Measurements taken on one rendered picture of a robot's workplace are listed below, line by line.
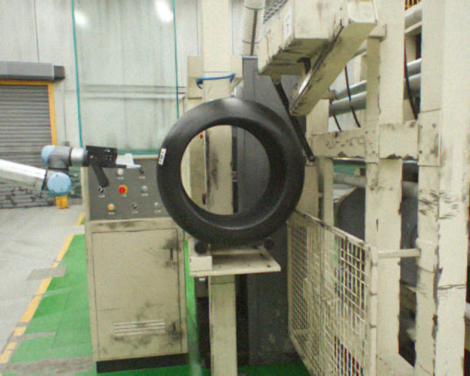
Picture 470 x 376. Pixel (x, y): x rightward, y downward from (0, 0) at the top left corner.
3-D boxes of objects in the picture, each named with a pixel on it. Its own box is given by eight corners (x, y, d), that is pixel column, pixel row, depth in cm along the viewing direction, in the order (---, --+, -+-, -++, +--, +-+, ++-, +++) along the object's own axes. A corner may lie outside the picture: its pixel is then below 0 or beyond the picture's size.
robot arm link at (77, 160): (70, 166, 147) (76, 165, 155) (83, 168, 148) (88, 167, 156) (71, 147, 146) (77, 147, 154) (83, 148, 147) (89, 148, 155)
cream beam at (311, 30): (257, 75, 184) (256, 44, 182) (307, 75, 187) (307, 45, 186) (292, 39, 124) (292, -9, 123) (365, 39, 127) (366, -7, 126)
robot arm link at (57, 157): (46, 166, 153) (48, 145, 153) (75, 168, 154) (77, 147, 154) (39, 166, 145) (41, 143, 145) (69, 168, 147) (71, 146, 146)
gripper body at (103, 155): (116, 148, 149) (83, 145, 147) (114, 170, 149) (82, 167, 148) (118, 148, 156) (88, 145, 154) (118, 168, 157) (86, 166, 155)
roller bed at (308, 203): (279, 220, 207) (278, 165, 204) (305, 218, 209) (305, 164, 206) (289, 227, 187) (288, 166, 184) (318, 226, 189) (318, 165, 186)
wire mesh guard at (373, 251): (287, 336, 203) (286, 204, 196) (291, 335, 203) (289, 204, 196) (369, 477, 114) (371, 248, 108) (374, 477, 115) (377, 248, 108)
